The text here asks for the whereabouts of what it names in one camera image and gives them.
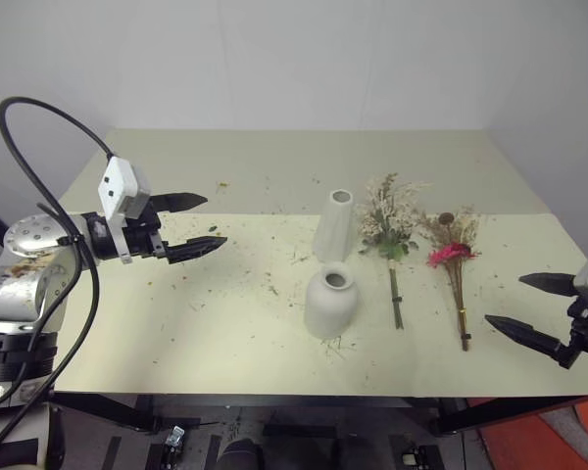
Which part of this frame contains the round white ceramic vase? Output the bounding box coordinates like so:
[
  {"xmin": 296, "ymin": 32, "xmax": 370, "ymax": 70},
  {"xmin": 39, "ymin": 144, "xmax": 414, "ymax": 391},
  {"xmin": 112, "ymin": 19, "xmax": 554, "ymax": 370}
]
[{"xmin": 303, "ymin": 261, "xmax": 362, "ymax": 341}]

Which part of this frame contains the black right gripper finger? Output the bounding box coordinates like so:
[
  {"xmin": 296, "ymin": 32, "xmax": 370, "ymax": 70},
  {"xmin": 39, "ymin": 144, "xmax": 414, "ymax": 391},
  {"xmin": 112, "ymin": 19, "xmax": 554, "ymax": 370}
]
[
  {"xmin": 484, "ymin": 314, "xmax": 583, "ymax": 370},
  {"xmin": 517, "ymin": 271, "xmax": 580, "ymax": 298}
]

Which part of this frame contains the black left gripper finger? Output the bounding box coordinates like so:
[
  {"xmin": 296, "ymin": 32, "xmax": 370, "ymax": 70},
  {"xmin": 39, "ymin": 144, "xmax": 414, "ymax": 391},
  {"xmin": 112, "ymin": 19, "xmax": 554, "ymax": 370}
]
[
  {"xmin": 164, "ymin": 236, "xmax": 228, "ymax": 266},
  {"xmin": 151, "ymin": 192, "xmax": 209, "ymax": 213}
]

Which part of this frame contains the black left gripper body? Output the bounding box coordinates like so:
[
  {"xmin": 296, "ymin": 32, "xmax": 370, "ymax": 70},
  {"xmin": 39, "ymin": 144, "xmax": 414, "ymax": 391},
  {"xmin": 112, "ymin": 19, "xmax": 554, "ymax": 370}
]
[{"xmin": 122, "ymin": 195, "xmax": 171, "ymax": 260}]

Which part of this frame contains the white dried flower bouquet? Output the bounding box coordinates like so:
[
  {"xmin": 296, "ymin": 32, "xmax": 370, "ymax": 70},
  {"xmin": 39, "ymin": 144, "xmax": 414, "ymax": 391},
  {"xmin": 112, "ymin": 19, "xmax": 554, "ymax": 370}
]
[{"xmin": 356, "ymin": 171, "xmax": 433, "ymax": 331}]

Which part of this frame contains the dark rounded shape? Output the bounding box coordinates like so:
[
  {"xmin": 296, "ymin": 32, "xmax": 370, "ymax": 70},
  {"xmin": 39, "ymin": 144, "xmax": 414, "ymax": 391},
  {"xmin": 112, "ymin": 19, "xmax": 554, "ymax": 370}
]
[{"xmin": 214, "ymin": 437, "xmax": 267, "ymax": 470}]

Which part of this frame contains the pink dried flower bouquet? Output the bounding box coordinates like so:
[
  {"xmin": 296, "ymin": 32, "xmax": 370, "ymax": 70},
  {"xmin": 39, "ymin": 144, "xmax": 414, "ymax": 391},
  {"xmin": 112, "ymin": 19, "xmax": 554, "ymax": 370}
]
[{"xmin": 417, "ymin": 205, "xmax": 483, "ymax": 353}]

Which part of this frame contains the orange floor object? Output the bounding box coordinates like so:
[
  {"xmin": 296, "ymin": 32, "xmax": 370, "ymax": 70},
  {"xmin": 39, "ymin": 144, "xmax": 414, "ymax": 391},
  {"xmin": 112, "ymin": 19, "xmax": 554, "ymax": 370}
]
[{"xmin": 469, "ymin": 395, "xmax": 588, "ymax": 470}]

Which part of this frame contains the silver robot torso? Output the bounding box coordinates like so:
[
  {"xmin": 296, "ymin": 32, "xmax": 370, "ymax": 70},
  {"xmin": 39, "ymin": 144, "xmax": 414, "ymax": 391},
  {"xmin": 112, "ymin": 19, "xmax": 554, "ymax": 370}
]
[{"xmin": 0, "ymin": 381, "xmax": 56, "ymax": 470}]

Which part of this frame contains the cream table cover sheet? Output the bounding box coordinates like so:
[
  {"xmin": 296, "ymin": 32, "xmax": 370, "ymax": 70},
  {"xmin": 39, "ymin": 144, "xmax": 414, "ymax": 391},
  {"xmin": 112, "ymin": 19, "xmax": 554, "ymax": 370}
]
[{"xmin": 52, "ymin": 211, "xmax": 588, "ymax": 397}]

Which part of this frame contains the black table frame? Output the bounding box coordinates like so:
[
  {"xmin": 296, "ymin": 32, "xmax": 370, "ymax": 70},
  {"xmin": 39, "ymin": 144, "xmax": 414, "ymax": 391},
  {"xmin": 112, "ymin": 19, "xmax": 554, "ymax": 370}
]
[{"xmin": 47, "ymin": 390, "xmax": 588, "ymax": 438}]

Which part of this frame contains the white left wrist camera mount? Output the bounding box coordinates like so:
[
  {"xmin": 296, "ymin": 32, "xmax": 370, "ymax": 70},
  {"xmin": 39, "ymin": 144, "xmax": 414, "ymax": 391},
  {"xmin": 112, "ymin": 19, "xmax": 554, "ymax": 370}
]
[{"xmin": 97, "ymin": 155, "xmax": 152, "ymax": 266}]

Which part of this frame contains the tall ribbed white vase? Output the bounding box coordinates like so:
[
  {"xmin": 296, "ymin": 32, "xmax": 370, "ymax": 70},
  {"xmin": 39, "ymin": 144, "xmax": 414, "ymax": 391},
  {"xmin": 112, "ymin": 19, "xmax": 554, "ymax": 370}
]
[{"xmin": 313, "ymin": 188, "xmax": 357, "ymax": 263}]

